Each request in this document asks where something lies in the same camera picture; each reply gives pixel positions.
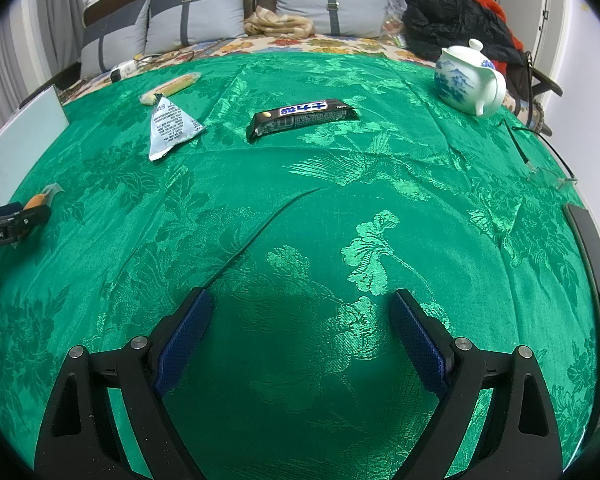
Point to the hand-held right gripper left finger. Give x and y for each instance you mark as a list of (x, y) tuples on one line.
[(185, 345)]

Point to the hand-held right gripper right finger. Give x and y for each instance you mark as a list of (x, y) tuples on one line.
[(420, 345)]

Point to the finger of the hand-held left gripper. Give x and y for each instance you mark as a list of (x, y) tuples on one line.
[(15, 217)]

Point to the bread bun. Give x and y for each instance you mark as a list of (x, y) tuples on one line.
[(37, 200)]

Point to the white board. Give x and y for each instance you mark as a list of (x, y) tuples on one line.
[(25, 120)]

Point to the green floral tablecloth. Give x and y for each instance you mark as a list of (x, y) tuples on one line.
[(300, 240)]

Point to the silver triangular snack packet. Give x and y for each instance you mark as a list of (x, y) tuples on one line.
[(172, 127)]

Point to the small yellow cake packet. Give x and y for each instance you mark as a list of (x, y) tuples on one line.
[(172, 87)]

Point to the grey curtain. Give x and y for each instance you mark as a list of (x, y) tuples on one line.
[(60, 15)]

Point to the eyeglasses with black arms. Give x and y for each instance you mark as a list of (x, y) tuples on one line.
[(517, 142)]

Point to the black chocolate bar packet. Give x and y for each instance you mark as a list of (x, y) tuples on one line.
[(302, 115)]

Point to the white and blue teapot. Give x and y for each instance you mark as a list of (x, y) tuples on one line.
[(465, 80)]

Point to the black chair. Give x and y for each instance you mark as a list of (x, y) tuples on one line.
[(535, 80)]

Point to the floral bedsheet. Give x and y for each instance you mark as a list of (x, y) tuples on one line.
[(290, 45)]

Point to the clear plastic bag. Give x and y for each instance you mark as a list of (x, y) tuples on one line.
[(395, 25)]

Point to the black jacket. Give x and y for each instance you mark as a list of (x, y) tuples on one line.
[(450, 20)]

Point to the beige patterned folded cloth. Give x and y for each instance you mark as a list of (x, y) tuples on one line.
[(280, 24)]

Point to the red garment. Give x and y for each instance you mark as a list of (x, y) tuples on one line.
[(492, 7)]

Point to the white door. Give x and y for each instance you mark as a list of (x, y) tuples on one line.
[(530, 0)]

